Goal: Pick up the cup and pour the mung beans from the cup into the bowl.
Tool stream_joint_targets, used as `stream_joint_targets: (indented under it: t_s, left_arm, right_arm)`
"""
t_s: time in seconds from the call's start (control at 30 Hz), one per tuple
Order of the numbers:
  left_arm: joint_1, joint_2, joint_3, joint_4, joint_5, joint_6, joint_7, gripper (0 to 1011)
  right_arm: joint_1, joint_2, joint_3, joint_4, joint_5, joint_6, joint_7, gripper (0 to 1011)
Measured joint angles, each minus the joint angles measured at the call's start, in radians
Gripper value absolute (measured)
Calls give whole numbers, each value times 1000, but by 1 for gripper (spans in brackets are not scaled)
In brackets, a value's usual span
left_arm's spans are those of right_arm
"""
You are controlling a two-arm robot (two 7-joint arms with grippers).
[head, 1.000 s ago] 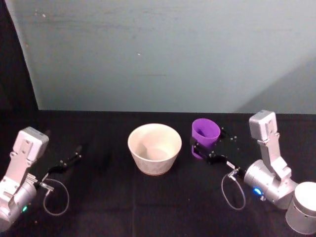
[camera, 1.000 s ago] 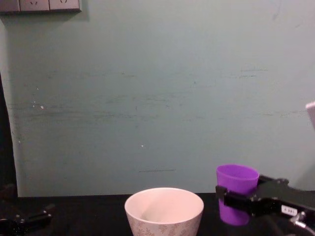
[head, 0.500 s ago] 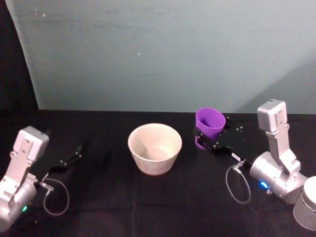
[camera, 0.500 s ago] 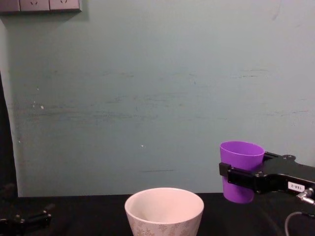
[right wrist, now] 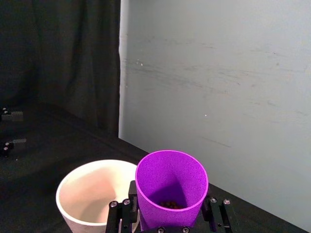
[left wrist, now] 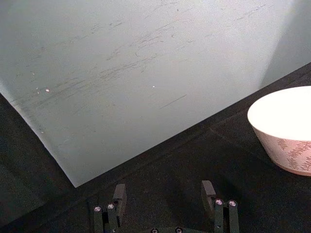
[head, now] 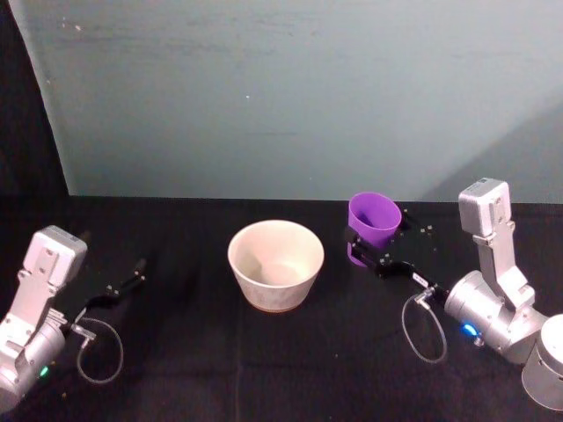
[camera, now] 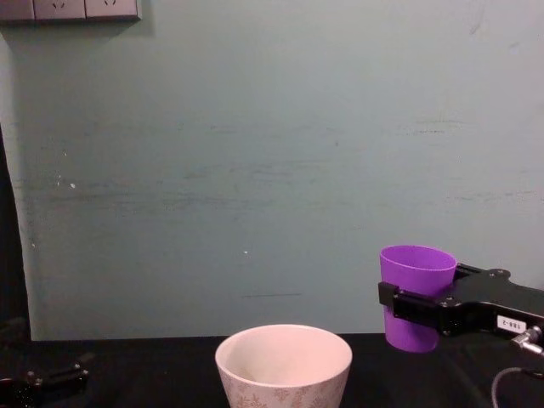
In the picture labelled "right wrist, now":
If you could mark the black table cloth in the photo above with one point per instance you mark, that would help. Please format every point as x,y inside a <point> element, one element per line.
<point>60,145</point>

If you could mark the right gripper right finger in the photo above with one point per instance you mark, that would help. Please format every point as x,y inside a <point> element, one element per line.
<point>221,216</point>

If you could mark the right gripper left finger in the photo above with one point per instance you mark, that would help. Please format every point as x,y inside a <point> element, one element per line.
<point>126,213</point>

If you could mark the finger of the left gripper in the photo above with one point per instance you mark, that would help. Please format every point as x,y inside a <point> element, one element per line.
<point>12,116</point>
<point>13,145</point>

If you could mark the black curtain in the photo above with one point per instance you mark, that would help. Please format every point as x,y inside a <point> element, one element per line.
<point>60,60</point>

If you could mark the purple plastic cup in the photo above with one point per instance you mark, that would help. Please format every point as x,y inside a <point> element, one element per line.
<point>167,174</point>

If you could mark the white patterned ceramic pot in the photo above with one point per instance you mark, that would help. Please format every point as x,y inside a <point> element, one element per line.
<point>87,189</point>

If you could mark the dark brown beans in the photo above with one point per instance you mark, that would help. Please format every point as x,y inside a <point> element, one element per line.
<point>171,204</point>

